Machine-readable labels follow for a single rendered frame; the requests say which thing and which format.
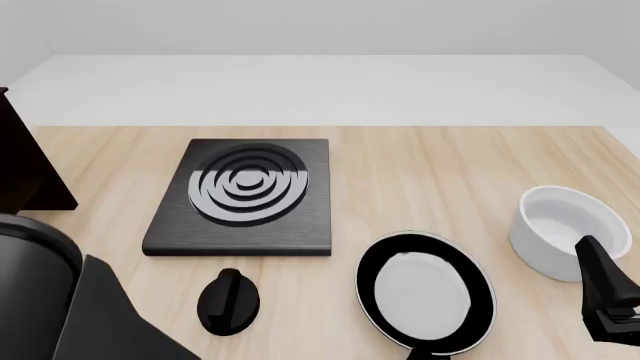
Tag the round black stove knob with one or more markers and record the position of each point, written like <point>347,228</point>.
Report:
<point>227,303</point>

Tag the white round bowl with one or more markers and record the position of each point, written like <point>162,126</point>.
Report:
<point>545,247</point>

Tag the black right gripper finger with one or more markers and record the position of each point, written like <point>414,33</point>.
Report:
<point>602,277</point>

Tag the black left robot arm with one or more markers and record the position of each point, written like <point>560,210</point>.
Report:
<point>60,300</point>

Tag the black frying pan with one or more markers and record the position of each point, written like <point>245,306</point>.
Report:
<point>425,292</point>

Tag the dark wooden cabinet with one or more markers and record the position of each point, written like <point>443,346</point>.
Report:
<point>30,168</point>

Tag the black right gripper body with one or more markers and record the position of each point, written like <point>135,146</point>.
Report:
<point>617,322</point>

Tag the flat black stove plate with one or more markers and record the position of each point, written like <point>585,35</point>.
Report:
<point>250,232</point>

